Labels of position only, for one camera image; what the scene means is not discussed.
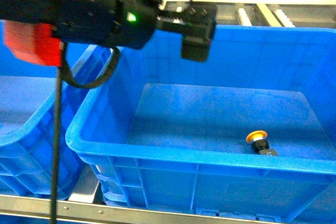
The red camera housing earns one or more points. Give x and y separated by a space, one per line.
32 43

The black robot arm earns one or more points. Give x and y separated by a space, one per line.
106 23

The steel flow rack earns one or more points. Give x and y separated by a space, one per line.
78 208

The yellow mushroom push button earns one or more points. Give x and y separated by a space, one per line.
259 143

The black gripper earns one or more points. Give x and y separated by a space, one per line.
196 23

